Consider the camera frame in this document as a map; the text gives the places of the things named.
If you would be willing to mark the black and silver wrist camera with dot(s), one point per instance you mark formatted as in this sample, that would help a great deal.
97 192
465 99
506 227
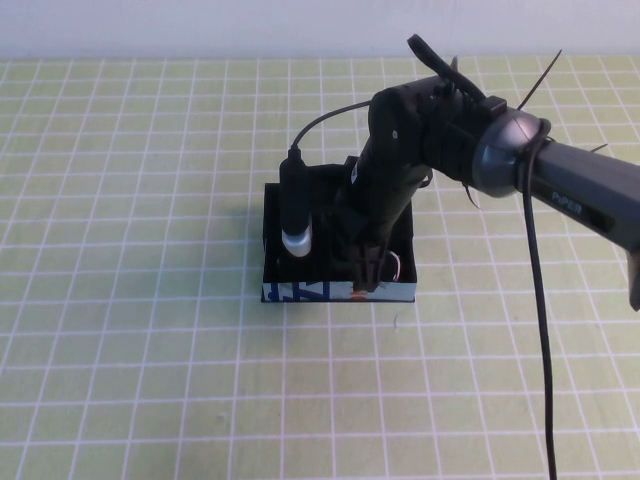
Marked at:
296 210

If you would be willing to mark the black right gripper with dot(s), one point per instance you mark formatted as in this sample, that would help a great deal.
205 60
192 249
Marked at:
392 150

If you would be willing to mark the black printed glasses case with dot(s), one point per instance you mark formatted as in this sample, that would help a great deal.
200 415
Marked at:
295 295

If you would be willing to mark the long black zip tie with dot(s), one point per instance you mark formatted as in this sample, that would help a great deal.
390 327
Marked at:
542 75

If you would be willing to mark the green white-grid tablecloth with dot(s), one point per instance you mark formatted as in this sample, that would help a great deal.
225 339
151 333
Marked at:
150 350

